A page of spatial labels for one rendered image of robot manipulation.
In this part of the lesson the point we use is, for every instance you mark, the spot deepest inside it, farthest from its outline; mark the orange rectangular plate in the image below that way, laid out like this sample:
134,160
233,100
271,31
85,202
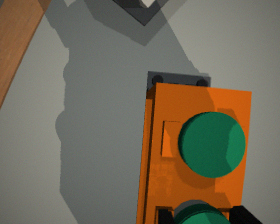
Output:
165,180

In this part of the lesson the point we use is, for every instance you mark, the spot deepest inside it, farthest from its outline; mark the white push-button panel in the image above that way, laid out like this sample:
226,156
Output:
139,8

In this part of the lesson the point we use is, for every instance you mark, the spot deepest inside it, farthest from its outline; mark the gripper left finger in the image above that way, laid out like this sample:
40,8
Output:
165,217

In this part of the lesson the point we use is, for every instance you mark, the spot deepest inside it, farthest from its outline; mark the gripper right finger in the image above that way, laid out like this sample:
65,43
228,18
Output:
240,215

